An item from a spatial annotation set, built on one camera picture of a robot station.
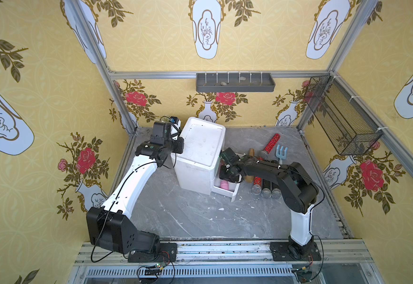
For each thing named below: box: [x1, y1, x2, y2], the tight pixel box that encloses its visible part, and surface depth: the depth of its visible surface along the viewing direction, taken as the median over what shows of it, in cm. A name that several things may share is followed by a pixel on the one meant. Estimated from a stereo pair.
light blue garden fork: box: [275, 144, 289, 165], surface depth 108 cm
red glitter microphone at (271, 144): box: [260, 133, 282, 157], surface depth 111 cm
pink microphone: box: [220, 179, 229, 190], surface depth 92 cm
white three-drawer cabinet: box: [170, 116, 241, 203], surface depth 84 cm
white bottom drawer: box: [210, 175, 241, 203], surface depth 87 cm
